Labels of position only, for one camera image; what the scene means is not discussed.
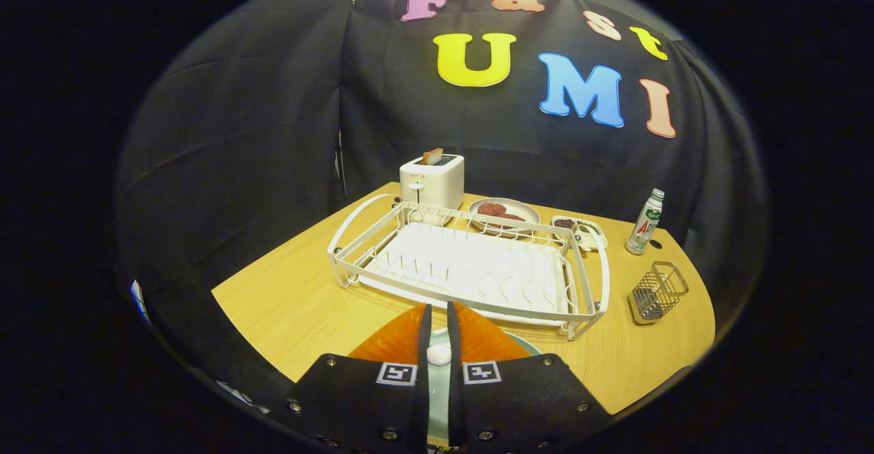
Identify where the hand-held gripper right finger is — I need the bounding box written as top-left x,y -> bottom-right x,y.
447,301 -> 612,451

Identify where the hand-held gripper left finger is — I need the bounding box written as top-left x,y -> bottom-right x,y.
287,303 -> 432,453

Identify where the pale green plate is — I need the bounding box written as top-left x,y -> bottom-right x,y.
427,328 -> 544,446

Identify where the white wire dish rack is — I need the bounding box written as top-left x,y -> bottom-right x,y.
327,194 -> 610,342

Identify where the metal wire basket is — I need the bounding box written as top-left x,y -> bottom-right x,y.
628,261 -> 689,326

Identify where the grey plate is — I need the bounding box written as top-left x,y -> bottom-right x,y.
468,198 -> 541,236

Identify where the white divided tray with beans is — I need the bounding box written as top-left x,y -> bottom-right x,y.
552,216 -> 608,252

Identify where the white drink bottle, green label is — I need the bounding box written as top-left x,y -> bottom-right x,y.
625,188 -> 665,256

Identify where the white toaster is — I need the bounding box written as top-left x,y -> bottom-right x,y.
399,154 -> 465,210

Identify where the black backdrop cloth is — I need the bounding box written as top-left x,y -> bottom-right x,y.
113,0 -> 769,400

